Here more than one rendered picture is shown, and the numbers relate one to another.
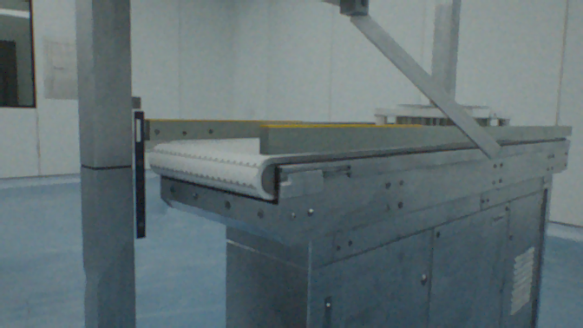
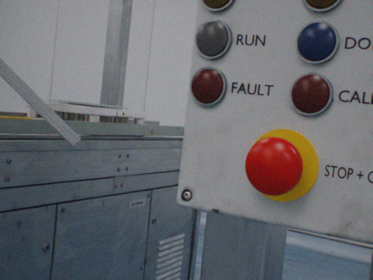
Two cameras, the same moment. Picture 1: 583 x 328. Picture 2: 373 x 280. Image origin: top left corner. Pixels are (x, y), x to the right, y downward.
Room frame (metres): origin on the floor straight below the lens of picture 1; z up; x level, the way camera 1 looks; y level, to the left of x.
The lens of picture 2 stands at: (-0.47, -0.20, 0.88)
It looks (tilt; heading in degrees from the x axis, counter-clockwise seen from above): 3 degrees down; 343
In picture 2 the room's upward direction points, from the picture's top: 6 degrees clockwise
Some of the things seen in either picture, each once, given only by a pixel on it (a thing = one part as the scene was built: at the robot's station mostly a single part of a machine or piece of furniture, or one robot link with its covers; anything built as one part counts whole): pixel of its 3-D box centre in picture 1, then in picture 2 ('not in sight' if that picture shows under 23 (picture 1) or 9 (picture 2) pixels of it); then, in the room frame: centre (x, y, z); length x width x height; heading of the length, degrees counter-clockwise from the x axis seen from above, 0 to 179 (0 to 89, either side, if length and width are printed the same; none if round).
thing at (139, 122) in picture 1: (140, 175); not in sight; (0.67, 0.23, 0.75); 0.02 x 0.01 x 0.20; 135
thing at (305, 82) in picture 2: not in sight; (310, 94); (-0.13, -0.39, 0.90); 0.03 x 0.01 x 0.03; 45
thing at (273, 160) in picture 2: not in sight; (279, 165); (-0.13, -0.37, 0.85); 0.04 x 0.04 x 0.04; 45
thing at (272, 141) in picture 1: (491, 133); (116, 129); (0.95, -0.43, 0.82); 1.32 x 0.02 x 0.03; 135
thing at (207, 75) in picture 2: not in sight; (207, 85); (-0.08, -0.33, 0.90); 0.03 x 0.01 x 0.03; 45
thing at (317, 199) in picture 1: (433, 162); (76, 151); (1.05, -0.35, 0.74); 1.30 x 0.29 x 0.10; 135
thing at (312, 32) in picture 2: not in sight; (316, 41); (-0.13, -0.39, 0.94); 0.03 x 0.01 x 0.03; 45
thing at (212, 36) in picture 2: not in sight; (212, 38); (-0.08, -0.33, 0.94); 0.03 x 0.01 x 0.03; 45
